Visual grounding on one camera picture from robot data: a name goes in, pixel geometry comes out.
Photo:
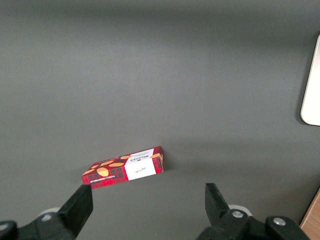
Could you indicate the wooden drawer cabinet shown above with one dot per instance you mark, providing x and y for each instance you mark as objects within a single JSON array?
[{"x": 313, "y": 225}]

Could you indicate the white plastic tray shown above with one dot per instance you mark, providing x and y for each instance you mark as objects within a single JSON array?
[{"x": 312, "y": 100}]

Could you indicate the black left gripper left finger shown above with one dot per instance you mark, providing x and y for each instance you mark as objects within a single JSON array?
[{"x": 72, "y": 212}]

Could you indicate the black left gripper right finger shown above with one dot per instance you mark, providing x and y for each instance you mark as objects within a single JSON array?
[{"x": 220, "y": 212}]

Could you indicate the red tartan shortbread box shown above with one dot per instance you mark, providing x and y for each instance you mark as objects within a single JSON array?
[{"x": 112, "y": 172}]

